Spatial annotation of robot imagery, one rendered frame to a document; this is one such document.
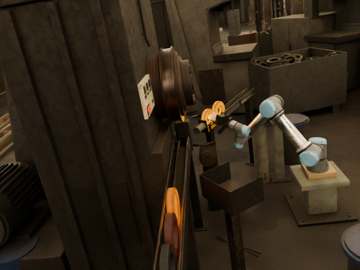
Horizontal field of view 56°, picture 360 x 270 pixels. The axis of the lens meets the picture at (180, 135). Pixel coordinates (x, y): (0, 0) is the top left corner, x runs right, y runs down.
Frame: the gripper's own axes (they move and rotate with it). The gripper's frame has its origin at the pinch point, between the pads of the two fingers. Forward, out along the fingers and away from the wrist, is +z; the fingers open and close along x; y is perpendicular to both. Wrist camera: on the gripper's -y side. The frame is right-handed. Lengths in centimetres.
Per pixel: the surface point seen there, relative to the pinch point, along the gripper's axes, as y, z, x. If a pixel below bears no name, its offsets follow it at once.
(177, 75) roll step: 55, -11, 61
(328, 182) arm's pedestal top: -12, -98, -4
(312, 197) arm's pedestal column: -28, -92, -2
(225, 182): 7, -57, 68
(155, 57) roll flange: 60, 8, 59
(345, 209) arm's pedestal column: -36, -114, -17
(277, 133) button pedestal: -14, -43, -43
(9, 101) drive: 6, 112, 100
